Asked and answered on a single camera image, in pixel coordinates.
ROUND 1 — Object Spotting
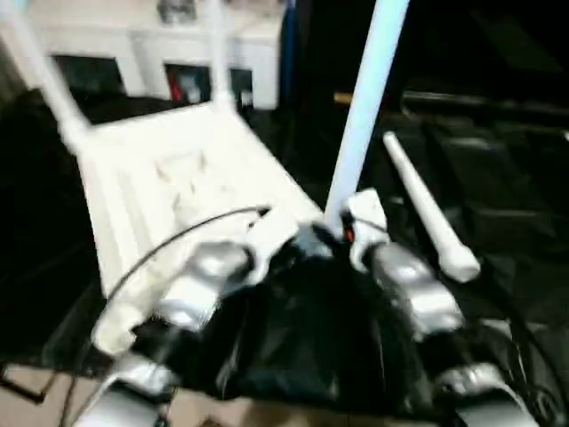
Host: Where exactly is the white plastic table leg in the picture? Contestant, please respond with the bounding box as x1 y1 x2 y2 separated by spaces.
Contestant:
382 132 482 284
322 0 413 228
206 0 239 115
4 0 90 148

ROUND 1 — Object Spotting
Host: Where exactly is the white plastic table top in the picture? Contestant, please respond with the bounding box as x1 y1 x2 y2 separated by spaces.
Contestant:
66 101 325 357

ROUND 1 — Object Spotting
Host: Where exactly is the black plastic mat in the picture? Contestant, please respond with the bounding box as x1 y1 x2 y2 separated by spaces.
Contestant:
0 88 569 419

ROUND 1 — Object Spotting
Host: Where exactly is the white glass-door cabinet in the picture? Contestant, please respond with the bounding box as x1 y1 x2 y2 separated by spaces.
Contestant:
0 0 284 110

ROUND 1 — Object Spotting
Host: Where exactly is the grey object on cabinet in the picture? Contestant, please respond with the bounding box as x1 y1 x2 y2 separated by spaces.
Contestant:
157 0 199 21

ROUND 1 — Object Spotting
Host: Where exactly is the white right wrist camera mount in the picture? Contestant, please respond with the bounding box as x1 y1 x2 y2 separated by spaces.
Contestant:
344 189 388 272

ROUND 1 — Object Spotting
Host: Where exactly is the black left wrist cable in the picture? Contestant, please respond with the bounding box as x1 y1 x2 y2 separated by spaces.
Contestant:
61 205 272 427

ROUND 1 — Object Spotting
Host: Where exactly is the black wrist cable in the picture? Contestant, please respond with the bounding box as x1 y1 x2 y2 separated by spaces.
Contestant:
346 217 561 427
61 205 272 427

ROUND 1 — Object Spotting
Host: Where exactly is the blue vertical post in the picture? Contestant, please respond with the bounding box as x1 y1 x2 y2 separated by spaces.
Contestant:
280 0 299 108

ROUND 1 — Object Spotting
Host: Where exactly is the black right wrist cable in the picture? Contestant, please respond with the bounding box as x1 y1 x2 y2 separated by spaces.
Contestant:
346 217 561 427

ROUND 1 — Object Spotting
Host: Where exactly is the black folding table frame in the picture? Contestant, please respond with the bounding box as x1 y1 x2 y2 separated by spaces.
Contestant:
0 364 50 404

